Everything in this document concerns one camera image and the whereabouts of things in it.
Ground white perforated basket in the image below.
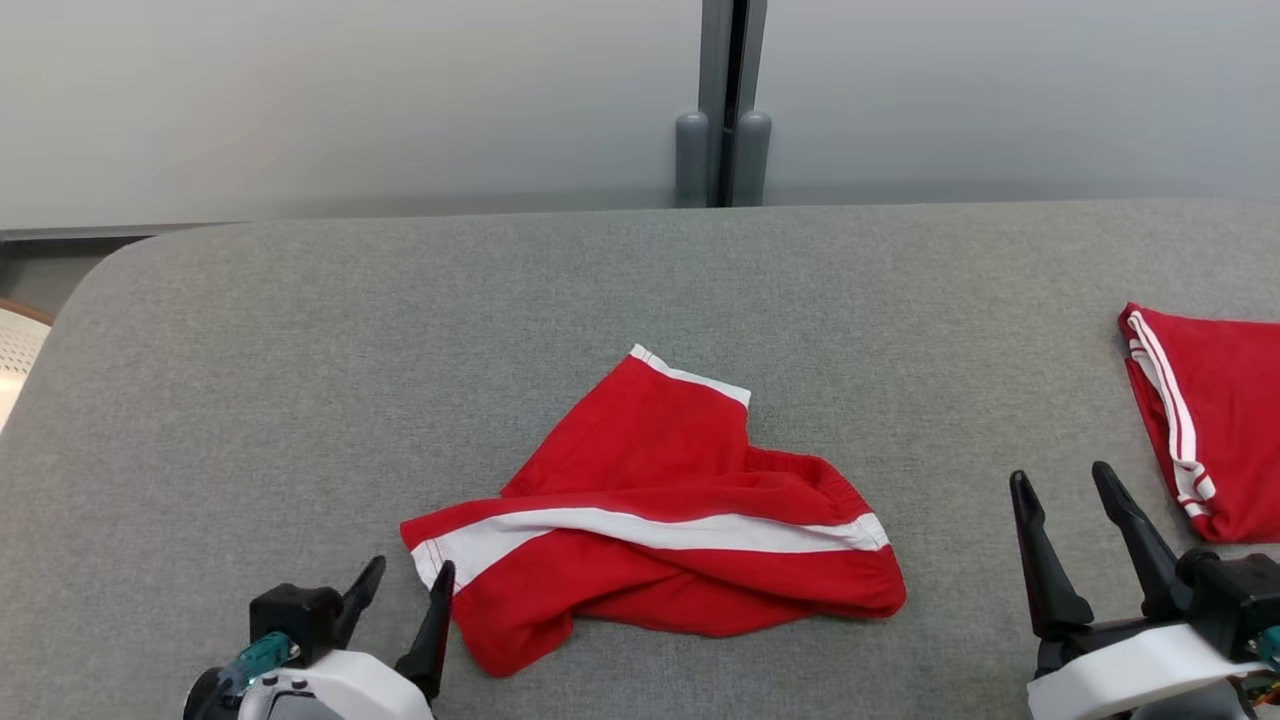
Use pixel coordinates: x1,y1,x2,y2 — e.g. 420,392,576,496
0,298,54,433

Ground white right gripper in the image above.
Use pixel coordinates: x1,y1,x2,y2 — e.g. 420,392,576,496
1010,461,1266,720

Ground red white basketball jersey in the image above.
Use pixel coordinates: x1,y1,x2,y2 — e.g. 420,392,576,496
1118,302,1280,545

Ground red white-striped shorts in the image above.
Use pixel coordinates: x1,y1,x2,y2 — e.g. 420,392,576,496
400,344,908,679

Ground grey partition base rail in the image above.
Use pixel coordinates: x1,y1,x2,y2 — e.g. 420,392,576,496
0,221,246,251

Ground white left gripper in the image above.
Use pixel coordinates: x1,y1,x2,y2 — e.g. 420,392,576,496
240,556,456,720

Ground grey double partition post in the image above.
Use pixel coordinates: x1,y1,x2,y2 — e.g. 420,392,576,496
675,0,773,209

